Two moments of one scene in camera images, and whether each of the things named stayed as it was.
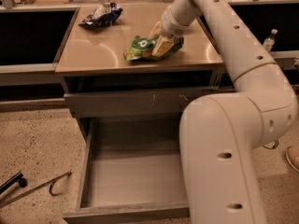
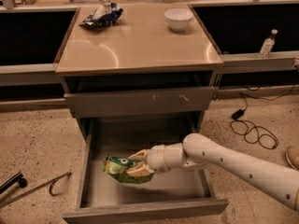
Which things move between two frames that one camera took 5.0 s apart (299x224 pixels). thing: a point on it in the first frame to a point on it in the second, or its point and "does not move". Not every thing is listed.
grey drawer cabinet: x=116 y=99 does not move
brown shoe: x=292 y=157 does not move
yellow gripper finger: x=156 y=30 to x=141 y=155
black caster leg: x=18 y=177 does not move
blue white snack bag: x=103 y=16 does not move
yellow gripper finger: x=163 y=46 to x=141 y=171
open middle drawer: x=132 y=173 does not move
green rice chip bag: x=141 y=49 to x=118 y=168
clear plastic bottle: x=269 y=42 does not move
